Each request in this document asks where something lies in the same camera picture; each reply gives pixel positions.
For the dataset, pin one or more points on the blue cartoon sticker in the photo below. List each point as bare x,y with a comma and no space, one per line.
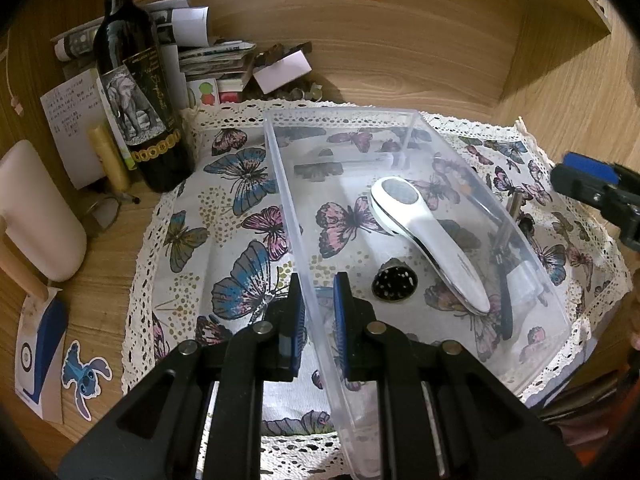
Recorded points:
82,375

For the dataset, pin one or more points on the clear plastic storage bin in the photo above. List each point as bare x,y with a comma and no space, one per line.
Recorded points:
345,180

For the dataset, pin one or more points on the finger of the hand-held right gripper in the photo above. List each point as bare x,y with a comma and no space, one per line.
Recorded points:
590,170

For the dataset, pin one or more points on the black round perforated cap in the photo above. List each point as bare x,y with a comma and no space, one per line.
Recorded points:
395,282

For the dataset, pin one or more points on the white handwritten paper note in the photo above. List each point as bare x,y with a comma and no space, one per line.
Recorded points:
70,125

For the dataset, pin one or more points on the pink small box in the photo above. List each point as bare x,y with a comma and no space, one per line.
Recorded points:
282,70

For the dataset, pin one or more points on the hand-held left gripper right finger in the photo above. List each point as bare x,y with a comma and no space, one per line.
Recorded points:
341,320

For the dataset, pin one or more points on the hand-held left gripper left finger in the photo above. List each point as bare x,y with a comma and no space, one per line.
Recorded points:
300,320

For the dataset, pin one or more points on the white and blue card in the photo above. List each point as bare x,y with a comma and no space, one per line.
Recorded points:
37,360

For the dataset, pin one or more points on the stack of books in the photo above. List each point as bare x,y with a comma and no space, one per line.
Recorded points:
215,57

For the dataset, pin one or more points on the yellow tube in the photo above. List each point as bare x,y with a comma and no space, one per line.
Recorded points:
112,160

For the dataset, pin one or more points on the wooden desk hutch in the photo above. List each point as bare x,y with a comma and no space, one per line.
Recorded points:
450,35

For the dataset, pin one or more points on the white charger plug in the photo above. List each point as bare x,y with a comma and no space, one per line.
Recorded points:
525,282

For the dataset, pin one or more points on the dark wine bottle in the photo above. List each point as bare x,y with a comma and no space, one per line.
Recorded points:
130,50

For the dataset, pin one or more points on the silver metal cylinder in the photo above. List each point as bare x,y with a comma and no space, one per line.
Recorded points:
507,225

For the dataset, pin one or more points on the butterfly print lace tablecloth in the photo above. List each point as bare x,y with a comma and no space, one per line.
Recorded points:
210,240

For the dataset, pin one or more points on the eyeglasses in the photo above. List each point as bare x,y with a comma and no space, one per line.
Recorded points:
105,212

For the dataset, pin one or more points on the rolled paper sheets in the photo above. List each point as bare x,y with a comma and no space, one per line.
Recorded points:
190,20

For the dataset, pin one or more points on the white handheld massager device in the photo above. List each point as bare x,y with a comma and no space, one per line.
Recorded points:
440,245

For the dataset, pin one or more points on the pile of small shells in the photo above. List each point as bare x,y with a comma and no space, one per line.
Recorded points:
300,92

